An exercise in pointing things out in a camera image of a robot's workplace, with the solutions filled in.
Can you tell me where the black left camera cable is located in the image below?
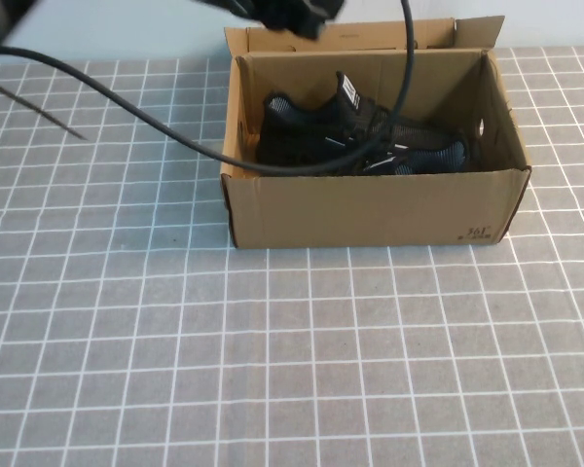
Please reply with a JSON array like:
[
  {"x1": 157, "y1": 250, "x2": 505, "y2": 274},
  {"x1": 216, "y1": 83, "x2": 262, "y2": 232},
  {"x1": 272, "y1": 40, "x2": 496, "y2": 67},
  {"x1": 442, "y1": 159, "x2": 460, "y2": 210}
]
[{"x1": 0, "y1": 0, "x2": 418, "y2": 467}]

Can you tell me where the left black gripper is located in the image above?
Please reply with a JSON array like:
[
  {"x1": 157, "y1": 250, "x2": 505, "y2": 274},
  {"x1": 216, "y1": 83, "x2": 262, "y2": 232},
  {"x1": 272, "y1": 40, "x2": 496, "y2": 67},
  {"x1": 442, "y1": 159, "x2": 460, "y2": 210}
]
[{"x1": 245, "y1": 0, "x2": 347, "y2": 41}]

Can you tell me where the grey cable tie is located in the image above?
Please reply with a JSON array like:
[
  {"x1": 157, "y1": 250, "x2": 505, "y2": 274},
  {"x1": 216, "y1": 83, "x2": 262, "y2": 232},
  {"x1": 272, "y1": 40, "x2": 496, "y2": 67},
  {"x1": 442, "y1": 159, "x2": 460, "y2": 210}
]
[{"x1": 0, "y1": 76, "x2": 90, "y2": 143}]

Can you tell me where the brown cardboard shoe box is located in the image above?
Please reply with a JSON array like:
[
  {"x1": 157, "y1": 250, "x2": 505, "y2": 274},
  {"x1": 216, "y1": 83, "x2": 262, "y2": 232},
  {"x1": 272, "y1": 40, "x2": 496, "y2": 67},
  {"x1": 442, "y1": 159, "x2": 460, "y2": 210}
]
[{"x1": 220, "y1": 15, "x2": 534, "y2": 250}]

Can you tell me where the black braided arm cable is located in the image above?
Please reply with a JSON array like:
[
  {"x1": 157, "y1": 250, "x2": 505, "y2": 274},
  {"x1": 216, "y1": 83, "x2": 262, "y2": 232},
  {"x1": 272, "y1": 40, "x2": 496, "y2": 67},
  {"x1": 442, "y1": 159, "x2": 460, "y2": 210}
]
[{"x1": 194, "y1": 0, "x2": 257, "y2": 19}]

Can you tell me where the grey white checked tablecloth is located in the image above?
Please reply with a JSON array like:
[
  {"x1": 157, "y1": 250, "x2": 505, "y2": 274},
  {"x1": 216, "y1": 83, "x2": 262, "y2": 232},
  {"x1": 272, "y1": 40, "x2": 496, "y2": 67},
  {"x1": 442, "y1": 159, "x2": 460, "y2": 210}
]
[{"x1": 0, "y1": 46, "x2": 584, "y2": 467}]

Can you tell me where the black mesh sneaker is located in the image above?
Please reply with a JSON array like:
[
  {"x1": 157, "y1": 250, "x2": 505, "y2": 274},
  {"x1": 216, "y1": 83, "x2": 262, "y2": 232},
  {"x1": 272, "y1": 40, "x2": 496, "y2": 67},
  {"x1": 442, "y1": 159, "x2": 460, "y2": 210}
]
[
  {"x1": 256, "y1": 71, "x2": 461, "y2": 170},
  {"x1": 291, "y1": 138, "x2": 471, "y2": 177}
]

